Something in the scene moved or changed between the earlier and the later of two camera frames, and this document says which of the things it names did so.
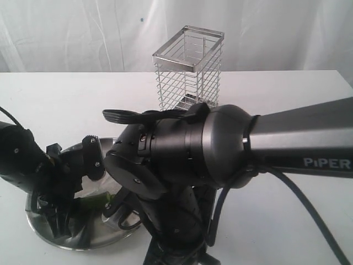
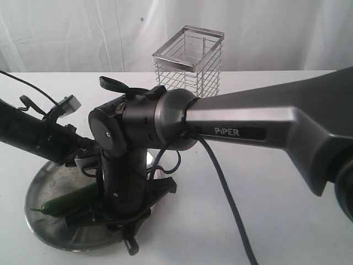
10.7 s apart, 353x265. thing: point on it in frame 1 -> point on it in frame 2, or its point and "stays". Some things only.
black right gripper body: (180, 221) -> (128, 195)
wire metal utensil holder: (187, 68) stays
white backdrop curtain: (121, 36) stays
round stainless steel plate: (90, 231) stays
